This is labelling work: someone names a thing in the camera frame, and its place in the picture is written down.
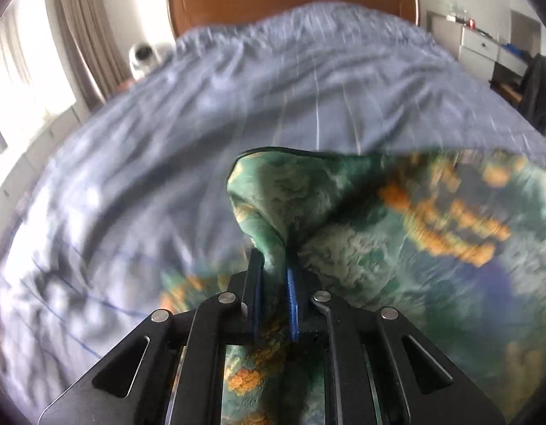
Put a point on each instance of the green printed jacket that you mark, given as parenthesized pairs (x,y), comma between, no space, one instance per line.
(366,252)

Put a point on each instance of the white desk with drawers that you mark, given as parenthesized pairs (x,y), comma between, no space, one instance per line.
(481,46)

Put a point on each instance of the dark jacket on chair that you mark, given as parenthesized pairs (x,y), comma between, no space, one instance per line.
(541,93)

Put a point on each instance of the wooden bedside table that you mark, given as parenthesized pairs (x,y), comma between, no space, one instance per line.
(124,84)

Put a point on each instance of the beige curtain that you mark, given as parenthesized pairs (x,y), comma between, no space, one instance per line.
(87,31)

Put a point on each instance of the blue item on desk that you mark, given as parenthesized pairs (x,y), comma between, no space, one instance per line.
(514,48)

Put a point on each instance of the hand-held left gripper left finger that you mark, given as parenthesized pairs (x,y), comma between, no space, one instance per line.
(255,292)

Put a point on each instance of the white wardrobe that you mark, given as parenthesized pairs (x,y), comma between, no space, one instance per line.
(527,31)

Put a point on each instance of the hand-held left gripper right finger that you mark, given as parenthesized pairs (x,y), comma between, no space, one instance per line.
(292,301)

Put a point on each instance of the white window cabinet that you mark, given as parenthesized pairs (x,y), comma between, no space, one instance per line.
(42,150)

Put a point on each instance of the window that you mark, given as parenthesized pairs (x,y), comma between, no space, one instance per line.
(20,75)

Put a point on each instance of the white round fan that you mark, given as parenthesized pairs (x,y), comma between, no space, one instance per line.
(143,56)

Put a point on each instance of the blue checked duvet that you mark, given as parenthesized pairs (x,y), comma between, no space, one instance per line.
(211,119)

